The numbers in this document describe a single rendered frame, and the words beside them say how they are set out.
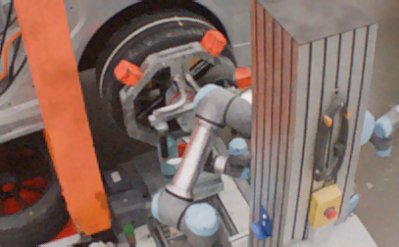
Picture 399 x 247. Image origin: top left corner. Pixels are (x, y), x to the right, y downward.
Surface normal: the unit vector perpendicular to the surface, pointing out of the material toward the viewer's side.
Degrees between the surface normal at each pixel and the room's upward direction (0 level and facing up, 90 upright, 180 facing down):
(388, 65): 0
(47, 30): 90
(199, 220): 7
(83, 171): 90
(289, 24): 0
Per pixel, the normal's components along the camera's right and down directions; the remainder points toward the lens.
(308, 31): -0.10, -0.70
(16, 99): 0.33, 0.65
